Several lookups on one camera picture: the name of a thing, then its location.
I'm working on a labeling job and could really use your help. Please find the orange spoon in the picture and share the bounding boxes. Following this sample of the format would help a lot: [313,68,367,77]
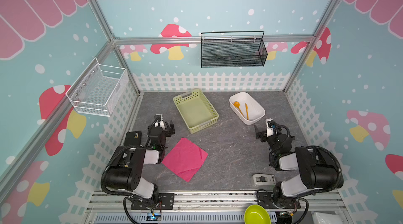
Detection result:
[234,101,244,117]

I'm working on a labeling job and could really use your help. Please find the white small device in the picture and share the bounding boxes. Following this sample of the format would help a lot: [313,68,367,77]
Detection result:
[252,174,276,187]

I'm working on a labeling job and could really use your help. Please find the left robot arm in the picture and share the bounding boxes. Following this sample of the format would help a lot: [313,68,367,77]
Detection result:
[101,115,175,208]

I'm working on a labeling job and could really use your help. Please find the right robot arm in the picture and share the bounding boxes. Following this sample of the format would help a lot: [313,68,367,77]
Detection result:
[254,121,344,209]

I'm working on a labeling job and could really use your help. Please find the black wire mesh basket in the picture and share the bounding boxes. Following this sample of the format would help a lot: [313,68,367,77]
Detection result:
[200,31,268,68]

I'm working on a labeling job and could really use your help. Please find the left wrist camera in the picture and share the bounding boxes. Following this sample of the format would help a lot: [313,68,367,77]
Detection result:
[154,114,166,130]

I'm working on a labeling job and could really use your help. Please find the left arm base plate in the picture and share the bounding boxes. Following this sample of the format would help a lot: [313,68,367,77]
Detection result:
[130,193,175,210]

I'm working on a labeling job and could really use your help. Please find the green perforated plastic basket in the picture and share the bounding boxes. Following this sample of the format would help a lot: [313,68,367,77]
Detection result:
[173,89,219,134]

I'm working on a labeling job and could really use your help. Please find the pink paper napkin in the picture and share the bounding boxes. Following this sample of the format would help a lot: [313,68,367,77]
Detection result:
[162,138,208,182]

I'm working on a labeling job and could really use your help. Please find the orange chopstick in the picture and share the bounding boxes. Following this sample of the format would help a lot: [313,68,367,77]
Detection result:
[245,103,249,120]

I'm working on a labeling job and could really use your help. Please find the black box with yellow label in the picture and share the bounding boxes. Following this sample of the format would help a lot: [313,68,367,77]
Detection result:
[123,131,142,147]

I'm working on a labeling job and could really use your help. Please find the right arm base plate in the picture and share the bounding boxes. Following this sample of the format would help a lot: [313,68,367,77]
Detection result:
[256,190,301,209]

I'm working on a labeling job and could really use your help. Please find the white plastic tub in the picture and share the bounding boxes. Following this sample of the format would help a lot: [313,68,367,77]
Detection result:
[229,92,266,125]

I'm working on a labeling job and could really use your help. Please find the lime green bowl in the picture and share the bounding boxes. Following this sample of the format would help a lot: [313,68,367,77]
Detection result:
[244,205,271,224]

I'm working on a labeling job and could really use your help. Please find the white wire mesh basket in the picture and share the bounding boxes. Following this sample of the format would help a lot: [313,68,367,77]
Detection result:
[66,58,129,117]

